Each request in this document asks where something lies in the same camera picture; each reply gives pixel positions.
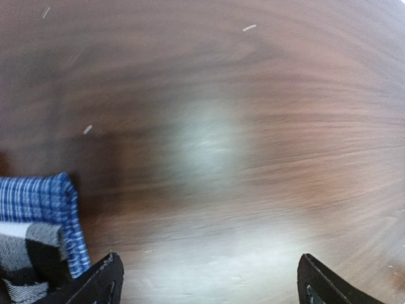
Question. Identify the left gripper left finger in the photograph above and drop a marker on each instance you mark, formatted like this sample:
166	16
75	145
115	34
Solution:
102	283

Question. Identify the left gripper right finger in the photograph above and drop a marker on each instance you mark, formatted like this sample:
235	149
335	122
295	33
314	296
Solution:
316	283

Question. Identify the black white checked shirt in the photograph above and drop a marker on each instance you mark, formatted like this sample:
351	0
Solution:
34	260

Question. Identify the blue shirt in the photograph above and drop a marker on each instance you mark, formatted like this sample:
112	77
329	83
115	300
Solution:
52	200

